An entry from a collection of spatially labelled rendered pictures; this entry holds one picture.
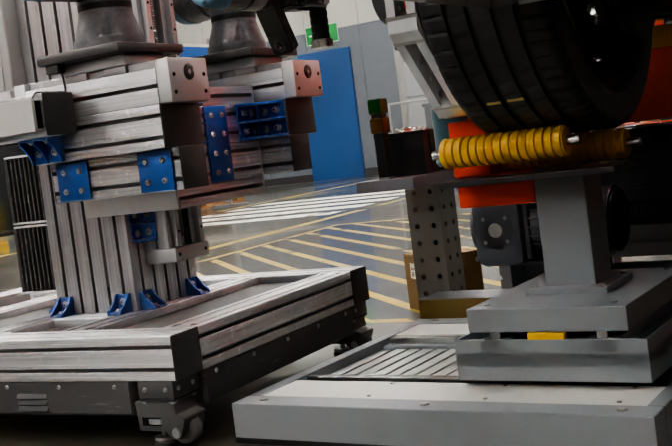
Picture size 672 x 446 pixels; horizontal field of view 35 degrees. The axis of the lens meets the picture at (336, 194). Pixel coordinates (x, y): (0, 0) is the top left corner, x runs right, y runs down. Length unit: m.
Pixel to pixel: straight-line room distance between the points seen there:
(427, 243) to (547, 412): 1.19
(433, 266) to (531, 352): 1.01
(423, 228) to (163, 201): 0.84
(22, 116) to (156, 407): 0.65
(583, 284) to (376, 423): 0.47
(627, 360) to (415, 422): 0.38
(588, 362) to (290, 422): 0.57
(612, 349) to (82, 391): 1.07
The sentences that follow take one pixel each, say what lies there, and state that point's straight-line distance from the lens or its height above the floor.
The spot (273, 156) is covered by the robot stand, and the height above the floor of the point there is 0.55.
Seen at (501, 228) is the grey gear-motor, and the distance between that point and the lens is 2.42.
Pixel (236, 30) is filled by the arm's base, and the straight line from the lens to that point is 2.67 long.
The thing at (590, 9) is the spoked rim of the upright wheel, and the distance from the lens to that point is 2.27.
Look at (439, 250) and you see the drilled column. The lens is 2.88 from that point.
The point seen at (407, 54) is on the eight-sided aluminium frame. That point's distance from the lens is 1.93.
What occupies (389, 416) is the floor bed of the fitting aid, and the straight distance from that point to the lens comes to 1.91.
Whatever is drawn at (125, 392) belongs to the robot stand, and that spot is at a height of 0.12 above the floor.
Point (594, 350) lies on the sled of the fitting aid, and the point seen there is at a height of 0.15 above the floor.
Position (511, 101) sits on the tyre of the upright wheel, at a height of 0.59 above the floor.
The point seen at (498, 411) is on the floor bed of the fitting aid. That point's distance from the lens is 1.81.
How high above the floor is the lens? 0.56
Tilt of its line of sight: 3 degrees down
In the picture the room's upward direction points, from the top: 7 degrees counter-clockwise
